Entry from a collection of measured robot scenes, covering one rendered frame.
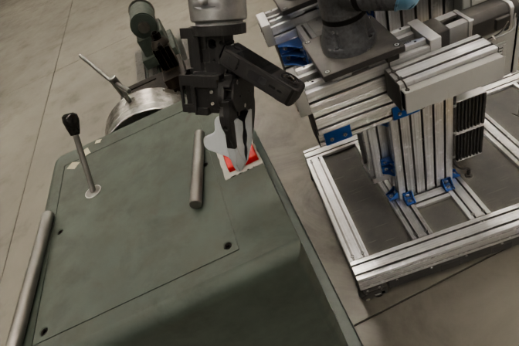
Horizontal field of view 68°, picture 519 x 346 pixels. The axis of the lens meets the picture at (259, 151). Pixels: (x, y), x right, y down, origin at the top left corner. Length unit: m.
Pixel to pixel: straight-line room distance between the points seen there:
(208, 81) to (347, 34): 0.61
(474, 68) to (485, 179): 0.94
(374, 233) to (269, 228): 1.24
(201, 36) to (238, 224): 0.30
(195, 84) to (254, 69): 0.09
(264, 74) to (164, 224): 0.34
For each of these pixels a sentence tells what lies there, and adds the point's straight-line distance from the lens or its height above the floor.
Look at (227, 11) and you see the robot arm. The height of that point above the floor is 1.55.
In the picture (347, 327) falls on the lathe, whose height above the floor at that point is 0.54.
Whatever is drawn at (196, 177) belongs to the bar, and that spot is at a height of 1.28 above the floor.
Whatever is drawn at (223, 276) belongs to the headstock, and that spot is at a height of 1.25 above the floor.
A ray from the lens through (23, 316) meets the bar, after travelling 0.75.
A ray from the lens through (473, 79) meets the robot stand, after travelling 1.15.
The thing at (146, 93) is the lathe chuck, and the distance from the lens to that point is 1.16.
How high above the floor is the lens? 1.72
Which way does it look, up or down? 40 degrees down
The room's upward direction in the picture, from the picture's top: 25 degrees counter-clockwise
